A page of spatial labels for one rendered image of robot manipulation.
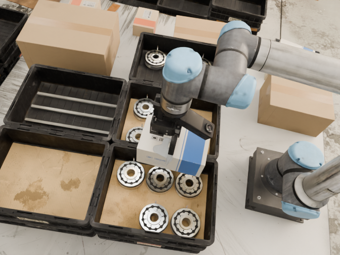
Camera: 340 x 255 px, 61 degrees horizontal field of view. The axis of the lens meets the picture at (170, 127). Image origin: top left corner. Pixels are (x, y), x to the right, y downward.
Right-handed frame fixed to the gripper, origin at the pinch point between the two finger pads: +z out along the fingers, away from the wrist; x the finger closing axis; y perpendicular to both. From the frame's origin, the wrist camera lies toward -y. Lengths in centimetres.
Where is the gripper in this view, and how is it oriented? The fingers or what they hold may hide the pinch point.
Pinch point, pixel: (174, 143)
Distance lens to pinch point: 87.2
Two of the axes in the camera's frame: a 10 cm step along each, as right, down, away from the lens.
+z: -1.0, 5.1, 8.5
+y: -9.7, -2.4, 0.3
